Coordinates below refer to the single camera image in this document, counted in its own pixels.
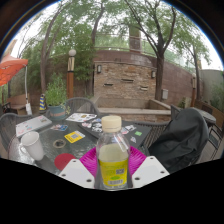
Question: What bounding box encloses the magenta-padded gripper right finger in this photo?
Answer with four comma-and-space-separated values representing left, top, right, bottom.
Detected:
127, 145, 170, 190

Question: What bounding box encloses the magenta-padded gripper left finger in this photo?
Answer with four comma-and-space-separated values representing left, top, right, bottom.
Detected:
58, 146, 101, 190

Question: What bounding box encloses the yellow-labelled clear drink bottle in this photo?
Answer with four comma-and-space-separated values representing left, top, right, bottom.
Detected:
95, 115, 132, 191

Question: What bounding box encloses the flat round red coaster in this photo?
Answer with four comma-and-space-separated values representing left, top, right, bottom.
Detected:
54, 152, 77, 172

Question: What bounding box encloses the yellow printed card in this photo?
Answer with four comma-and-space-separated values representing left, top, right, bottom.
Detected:
64, 130, 86, 144

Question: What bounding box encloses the black backpack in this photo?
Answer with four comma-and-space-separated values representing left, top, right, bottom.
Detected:
147, 107, 210, 174

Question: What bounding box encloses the small colourful sticker card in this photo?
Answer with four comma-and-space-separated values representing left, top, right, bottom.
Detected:
49, 123, 69, 132

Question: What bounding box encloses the white ceramic mug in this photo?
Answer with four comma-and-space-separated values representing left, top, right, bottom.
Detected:
18, 131, 45, 162

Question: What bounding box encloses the white sticker sheet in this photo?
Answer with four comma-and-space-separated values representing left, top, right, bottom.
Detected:
65, 112, 98, 123

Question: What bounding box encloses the potted plant in teal pot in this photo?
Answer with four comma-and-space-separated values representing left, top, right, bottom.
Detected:
44, 74, 69, 121

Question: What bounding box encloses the silver laptop with stickers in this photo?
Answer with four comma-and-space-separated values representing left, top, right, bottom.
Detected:
15, 114, 53, 138

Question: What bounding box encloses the blue yellow striped cone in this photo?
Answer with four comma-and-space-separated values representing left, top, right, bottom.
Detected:
38, 93, 48, 112

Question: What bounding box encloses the long wooden bench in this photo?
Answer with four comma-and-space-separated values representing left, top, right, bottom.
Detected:
194, 99, 224, 131

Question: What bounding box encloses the orange canopy with white pole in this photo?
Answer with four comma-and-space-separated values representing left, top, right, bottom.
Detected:
0, 54, 33, 116

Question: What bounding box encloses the small dark round ring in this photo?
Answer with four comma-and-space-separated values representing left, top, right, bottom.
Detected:
52, 138, 67, 149

